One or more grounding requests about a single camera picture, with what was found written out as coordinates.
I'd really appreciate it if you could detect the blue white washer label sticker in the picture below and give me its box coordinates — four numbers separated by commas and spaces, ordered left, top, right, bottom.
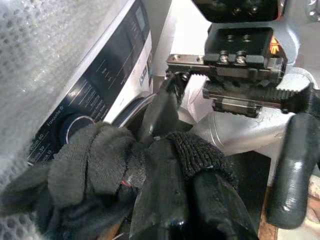
138, 46, 154, 89

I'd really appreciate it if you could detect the grey mesh fabric garment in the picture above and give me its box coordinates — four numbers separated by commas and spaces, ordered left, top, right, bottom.
0, 0, 133, 240

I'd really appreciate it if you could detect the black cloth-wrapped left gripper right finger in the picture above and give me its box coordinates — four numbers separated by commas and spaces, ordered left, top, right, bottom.
129, 131, 259, 240

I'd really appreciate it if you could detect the silver washing machine door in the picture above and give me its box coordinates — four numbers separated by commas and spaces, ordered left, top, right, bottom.
178, 106, 291, 157

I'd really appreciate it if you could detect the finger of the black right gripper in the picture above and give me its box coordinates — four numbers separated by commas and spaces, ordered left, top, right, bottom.
142, 71, 188, 140
267, 83, 320, 230

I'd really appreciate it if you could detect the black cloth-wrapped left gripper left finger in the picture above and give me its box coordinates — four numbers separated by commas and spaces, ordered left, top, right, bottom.
0, 121, 149, 240

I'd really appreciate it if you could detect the round chrome washer program dial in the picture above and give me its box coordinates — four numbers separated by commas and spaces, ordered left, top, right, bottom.
59, 113, 96, 146

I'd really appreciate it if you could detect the silver white washing machine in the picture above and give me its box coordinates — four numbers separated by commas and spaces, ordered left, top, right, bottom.
24, 0, 173, 171

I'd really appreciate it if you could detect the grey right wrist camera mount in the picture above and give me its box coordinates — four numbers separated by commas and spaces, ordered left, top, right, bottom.
273, 9, 320, 101

